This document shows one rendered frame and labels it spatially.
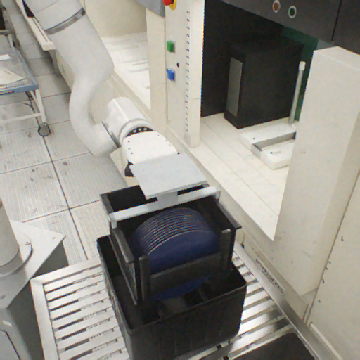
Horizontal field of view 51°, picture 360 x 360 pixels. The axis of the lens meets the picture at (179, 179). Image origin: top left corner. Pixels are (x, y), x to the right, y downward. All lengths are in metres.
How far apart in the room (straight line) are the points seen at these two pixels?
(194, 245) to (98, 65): 0.42
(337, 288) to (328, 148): 0.34
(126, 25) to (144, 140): 2.03
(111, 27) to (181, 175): 2.13
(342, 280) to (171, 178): 0.43
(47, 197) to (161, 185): 2.03
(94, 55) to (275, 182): 0.71
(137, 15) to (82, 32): 2.00
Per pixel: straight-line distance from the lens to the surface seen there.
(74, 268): 1.14
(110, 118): 0.89
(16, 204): 2.68
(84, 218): 2.43
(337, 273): 0.89
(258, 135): 1.42
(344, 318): 0.95
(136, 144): 0.79
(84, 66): 0.82
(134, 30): 2.81
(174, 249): 0.74
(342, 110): 0.67
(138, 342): 0.83
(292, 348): 0.88
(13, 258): 1.20
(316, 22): 0.77
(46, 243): 1.23
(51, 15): 0.80
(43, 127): 3.31
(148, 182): 0.68
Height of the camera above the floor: 1.61
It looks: 37 degrees down
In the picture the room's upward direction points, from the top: straight up
